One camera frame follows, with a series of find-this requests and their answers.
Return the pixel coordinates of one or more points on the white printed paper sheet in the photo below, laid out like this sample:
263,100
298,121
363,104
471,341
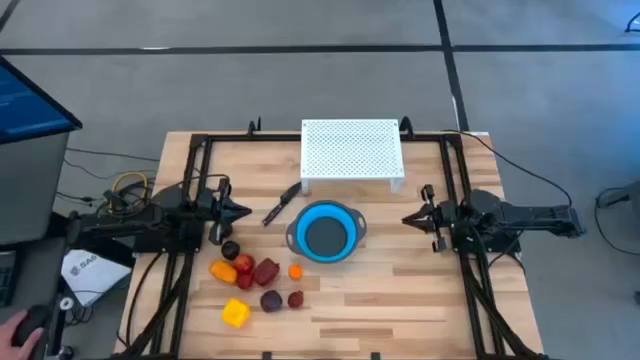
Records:
95,275

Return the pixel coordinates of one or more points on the orange peach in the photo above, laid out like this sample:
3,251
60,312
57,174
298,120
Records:
223,271

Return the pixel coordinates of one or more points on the black aluminium table frame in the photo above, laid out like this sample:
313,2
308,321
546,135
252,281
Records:
250,137

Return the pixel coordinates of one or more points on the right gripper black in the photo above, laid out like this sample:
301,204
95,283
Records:
439,217

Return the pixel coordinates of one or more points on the white perforated metal shelf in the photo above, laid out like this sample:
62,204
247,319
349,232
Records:
350,150

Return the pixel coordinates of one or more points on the small orange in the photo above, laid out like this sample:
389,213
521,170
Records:
295,272

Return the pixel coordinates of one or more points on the dark red strawberry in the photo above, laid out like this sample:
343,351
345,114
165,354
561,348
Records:
295,299

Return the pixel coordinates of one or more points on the dark round plum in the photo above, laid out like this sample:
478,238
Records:
230,249

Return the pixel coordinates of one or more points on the blue-screen computer monitor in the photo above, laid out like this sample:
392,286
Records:
25,110

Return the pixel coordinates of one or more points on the dark red pomegranate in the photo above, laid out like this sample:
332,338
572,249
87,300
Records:
266,271

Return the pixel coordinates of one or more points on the black kitchen knife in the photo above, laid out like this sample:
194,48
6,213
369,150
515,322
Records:
282,203

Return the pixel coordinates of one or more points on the black table clamp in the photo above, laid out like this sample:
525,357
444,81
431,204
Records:
255,128
406,127

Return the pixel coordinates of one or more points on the yellow bell pepper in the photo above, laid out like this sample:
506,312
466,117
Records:
235,313

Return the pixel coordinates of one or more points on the red apple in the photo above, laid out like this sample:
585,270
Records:
244,262

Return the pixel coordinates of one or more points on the black computer mouse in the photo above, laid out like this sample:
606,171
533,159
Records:
30,322

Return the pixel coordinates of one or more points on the small red fruit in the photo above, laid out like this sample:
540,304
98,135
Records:
244,281

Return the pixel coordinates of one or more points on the black keyboard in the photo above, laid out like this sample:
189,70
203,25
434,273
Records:
6,280

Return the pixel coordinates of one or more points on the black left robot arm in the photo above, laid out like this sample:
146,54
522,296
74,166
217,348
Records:
150,220

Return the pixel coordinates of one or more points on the dark purple wrinkled fruit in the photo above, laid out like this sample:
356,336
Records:
271,301

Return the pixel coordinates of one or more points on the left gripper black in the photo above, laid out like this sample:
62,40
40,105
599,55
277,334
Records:
221,215

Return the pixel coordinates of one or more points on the person's hand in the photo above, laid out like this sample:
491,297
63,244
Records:
7,340

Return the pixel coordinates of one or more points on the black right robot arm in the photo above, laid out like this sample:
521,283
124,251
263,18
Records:
530,217

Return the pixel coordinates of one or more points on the grey desk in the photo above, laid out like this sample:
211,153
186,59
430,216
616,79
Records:
35,270

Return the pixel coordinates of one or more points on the grey chair base leg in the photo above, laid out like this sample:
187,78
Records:
625,195

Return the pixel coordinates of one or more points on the blue collapsible colander bowl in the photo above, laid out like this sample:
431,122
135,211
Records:
305,230

